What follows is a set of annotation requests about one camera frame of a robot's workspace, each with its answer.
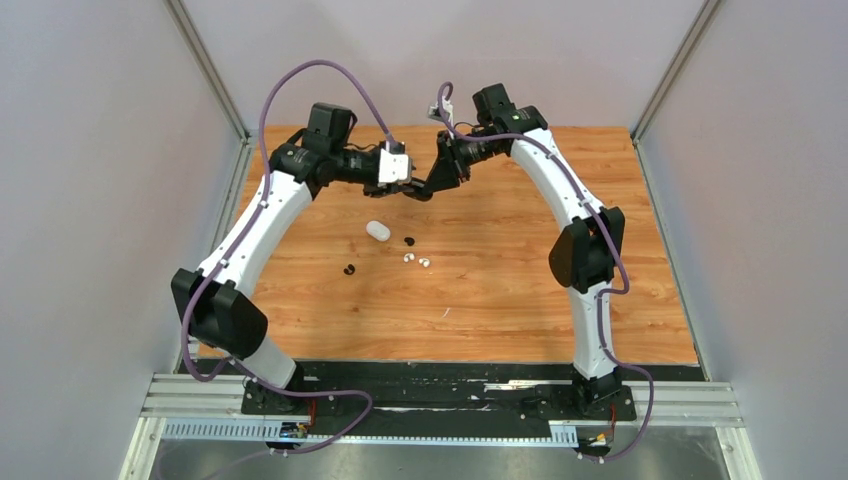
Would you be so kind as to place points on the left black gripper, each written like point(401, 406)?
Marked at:
point(374, 190)

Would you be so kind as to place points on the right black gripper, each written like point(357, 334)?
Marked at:
point(451, 166)

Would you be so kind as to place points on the black charging case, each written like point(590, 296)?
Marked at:
point(416, 189)

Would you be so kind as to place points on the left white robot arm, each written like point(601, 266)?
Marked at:
point(214, 300)

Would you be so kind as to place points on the white charging case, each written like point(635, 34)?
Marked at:
point(378, 231)

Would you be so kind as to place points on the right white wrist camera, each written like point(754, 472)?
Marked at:
point(441, 111)

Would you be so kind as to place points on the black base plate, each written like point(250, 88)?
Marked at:
point(442, 400)

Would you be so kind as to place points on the aluminium frame rail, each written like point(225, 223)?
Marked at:
point(178, 407)

